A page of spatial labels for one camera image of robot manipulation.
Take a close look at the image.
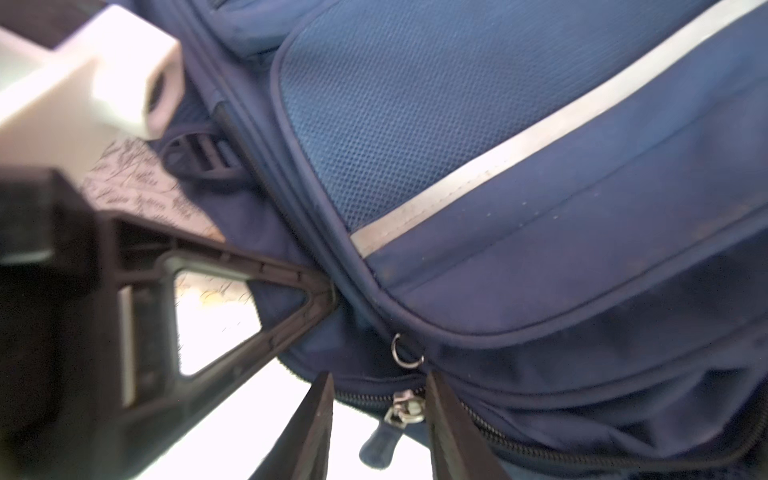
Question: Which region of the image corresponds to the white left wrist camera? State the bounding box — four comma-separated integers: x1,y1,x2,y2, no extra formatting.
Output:
1,1,185,182

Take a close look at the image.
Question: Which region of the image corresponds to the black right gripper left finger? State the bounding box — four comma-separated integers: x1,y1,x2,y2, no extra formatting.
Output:
249,372,335,480

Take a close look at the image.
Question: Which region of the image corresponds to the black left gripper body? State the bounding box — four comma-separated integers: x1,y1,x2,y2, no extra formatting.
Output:
1,167,336,479

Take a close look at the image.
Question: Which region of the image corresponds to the navy blue student backpack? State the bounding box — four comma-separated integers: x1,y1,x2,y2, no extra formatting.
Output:
128,1,767,479

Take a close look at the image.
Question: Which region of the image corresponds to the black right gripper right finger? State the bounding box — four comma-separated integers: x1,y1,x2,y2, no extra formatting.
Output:
426,371,510,480

